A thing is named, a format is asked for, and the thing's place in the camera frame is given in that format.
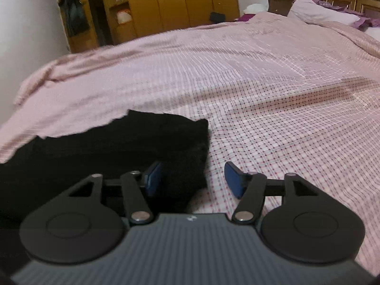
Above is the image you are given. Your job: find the wooden wardrobe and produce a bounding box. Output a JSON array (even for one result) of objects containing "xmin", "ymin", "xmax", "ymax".
[{"xmin": 40, "ymin": 0, "xmax": 240, "ymax": 53}]

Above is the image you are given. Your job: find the white rounded item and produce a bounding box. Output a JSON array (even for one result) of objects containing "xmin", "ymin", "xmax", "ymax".
[{"xmin": 243, "ymin": 4, "xmax": 268, "ymax": 15}]

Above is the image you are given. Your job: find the black buttoned cardigan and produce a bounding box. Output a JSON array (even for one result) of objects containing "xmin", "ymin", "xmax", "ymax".
[{"xmin": 0, "ymin": 110, "xmax": 210, "ymax": 233}]

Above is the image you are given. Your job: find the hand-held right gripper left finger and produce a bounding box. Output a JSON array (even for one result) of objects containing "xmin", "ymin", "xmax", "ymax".
[{"xmin": 68, "ymin": 161, "xmax": 164, "ymax": 225}]

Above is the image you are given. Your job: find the pink checked duvet cover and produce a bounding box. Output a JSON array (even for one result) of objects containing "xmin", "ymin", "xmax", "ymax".
[{"xmin": 0, "ymin": 11, "xmax": 380, "ymax": 276}]

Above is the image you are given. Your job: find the pale pink pillow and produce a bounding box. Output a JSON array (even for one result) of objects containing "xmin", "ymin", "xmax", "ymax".
[{"xmin": 288, "ymin": 0, "xmax": 369, "ymax": 29}]

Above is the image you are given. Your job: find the black hanging bag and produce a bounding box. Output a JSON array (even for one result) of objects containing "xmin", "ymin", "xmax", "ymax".
[{"xmin": 58, "ymin": 0, "xmax": 90, "ymax": 38}]

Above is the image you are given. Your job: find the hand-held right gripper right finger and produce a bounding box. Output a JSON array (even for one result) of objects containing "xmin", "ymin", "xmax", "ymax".
[{"xmin": 224, "ymin": 161, "xmax": 319, "ymax": 225}]

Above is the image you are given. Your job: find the purple crumpled cloth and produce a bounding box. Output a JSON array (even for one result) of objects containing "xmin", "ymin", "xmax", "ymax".
[{"xmin": 309, "ymin": 0, "xmax": 380, "ymax": 29}]

